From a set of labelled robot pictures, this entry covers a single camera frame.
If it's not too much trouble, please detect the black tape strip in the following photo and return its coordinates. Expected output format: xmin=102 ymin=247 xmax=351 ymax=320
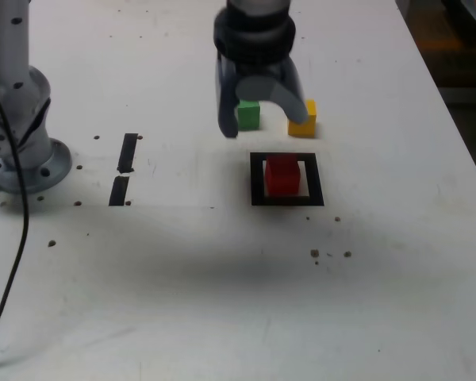
xmin=108 ymin=133 xmax=139 ymax=207

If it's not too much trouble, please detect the green cube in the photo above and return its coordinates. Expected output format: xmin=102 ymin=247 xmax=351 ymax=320
xmin=236 ymin=99 xmax=261 ymax=131

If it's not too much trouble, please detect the long black cable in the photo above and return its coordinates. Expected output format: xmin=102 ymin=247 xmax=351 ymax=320
xmin=0 ymin=0 xmax=29 ymax=341

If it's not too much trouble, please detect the black tape square outline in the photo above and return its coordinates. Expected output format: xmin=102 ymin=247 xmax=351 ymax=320
xmin=249 ymin=152 xmax=325 ymax=207

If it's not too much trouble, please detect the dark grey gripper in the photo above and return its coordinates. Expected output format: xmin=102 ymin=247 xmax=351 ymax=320
xmin=215 ymin=55 xmax=311 ymax=140

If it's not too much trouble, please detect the yellow cube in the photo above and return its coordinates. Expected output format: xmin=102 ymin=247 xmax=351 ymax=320
xmin=287 ymin=98 xmax=317 ymax=139

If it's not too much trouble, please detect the red cube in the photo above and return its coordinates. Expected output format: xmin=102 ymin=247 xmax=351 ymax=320
xmin=264 ymin=155 xmax=301 ymax=198

